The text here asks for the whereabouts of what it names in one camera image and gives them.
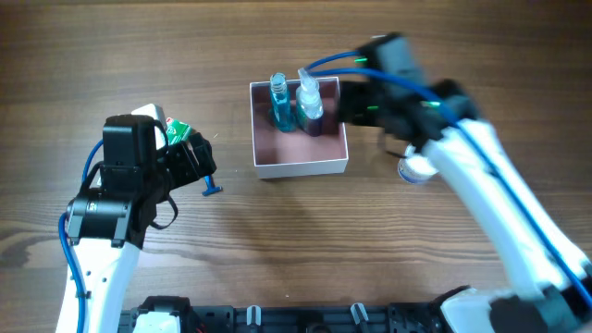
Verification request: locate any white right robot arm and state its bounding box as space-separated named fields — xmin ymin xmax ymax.
xmin=338 ymin=32 xmax=591 ymax=332

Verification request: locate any black mounting rail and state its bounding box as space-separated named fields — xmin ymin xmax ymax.
xmin=117 ymin=296 xmax=451 ymax=333

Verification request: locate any teal liquid bottle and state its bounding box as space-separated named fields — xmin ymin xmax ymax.
xmin=269 ymin=72 xmax=296 ymax=132

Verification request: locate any green white packet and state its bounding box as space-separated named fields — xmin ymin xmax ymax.
xmin=166 ymin=117 xmax=192 ymax=145

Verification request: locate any blue disposable razor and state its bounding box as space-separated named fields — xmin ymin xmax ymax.
xmin=202 ymin=176 xmax=223 ymax=196

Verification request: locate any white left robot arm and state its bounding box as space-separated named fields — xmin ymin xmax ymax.
xmin=56 ymin=114 xmax=216 ymax=332

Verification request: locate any white cardboard box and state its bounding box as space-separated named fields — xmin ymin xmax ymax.
xmin=250 ymin=77 xmax=349 ymax=179

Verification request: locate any clear spray bottle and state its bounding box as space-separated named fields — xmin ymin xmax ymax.
xmin=296 ymin=68 xmax=324 ymax=137

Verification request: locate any white lidded jar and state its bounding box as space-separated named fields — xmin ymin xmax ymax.
xmin=397 ymin=144 xmax=438 ymax=184

